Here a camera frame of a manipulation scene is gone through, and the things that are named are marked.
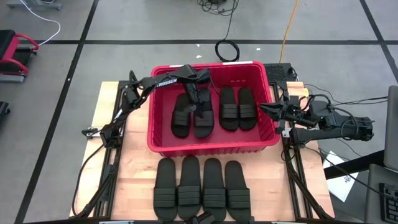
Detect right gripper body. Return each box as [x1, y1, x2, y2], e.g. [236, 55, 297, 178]
[275, 93, 317, 135]

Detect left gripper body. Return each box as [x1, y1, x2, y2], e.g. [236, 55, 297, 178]
[185, 81, 205, 106]

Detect red plastic bin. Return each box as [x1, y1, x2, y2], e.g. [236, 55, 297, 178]
[146, 61, 281, 157]

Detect black perforated box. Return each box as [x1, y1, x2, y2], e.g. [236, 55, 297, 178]
[264, 63, 295, 83]

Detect black bar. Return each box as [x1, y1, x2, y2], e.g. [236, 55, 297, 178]
[323, 149, 386, 180]

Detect white paper sheet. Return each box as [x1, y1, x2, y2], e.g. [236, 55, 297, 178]
[322, 151, 361, 203]

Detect grey monitor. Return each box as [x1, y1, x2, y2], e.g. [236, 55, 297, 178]
[382, 85, 398, 172]

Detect small black object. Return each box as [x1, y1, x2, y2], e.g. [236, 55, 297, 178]
[185, 212, 216, 224]

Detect grey desk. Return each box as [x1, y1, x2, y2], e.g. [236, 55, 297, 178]
[363, 164, 398, 224]

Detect black keyboard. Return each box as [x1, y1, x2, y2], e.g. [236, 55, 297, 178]
[378, 182, 398, 224]

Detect grey stand base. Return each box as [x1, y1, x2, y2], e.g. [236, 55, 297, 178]
[6, 0, 63, 11]

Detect red and black cart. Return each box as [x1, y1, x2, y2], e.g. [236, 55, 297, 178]
[0, 29, 40, 84]

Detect black chair part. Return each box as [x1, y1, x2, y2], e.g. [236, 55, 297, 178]
[0, 101, 11, 129]

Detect black coiled cable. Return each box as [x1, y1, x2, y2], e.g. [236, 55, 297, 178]
[214, 12, 241, 62]

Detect black aluminium frame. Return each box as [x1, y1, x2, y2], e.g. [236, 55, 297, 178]
[74, 70, 150, 218]
[266, 80, 335, 220]

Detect yellow cable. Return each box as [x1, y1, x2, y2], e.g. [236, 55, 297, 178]
[279, 0, 301, 63]

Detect thin black cables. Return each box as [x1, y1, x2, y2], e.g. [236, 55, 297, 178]
[303, 83, 389, 108]

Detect tangled black cables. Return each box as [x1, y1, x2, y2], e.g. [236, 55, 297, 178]
[196, 0, 241, 16]

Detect long black cable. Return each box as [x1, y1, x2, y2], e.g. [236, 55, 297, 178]
[72, 144, 105, 218]

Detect white cable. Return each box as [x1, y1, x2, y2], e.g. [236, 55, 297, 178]
[19, 0, 62, 47]

